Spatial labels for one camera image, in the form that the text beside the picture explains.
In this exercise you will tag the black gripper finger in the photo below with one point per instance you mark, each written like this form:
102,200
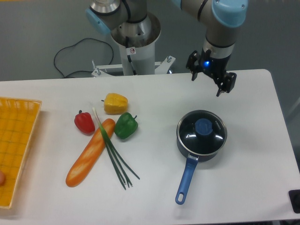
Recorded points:
226,83
193,64

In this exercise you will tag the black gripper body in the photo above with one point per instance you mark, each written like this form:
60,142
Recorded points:
214,67

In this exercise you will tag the glass lid blue knob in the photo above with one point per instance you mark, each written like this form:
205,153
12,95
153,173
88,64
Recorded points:
200,133

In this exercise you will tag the dark blue saucepan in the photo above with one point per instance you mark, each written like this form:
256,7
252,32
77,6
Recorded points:
190,166

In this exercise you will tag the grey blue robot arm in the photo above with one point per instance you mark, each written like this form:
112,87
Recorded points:
222,18

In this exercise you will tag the yellow bell pepper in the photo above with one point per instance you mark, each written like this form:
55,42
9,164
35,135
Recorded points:
115,103

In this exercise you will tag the green bell pepper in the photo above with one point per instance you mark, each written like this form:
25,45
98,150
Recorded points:
126,125

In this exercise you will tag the green spring onion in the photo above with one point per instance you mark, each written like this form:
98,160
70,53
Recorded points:
116,159

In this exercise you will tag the red bell pepper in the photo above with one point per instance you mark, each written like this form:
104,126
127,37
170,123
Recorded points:
84,122

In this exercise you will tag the orange baguette bread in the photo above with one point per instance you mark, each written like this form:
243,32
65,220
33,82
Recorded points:
85,162

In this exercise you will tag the black device at edge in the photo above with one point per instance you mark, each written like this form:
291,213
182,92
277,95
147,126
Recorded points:
294,196

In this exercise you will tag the yellow woven basket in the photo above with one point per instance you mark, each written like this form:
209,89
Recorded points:
18,118

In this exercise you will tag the pink item in basket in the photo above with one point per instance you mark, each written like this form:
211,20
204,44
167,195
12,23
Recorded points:
2,178

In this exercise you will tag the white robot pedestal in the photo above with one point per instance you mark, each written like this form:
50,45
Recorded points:
136,42

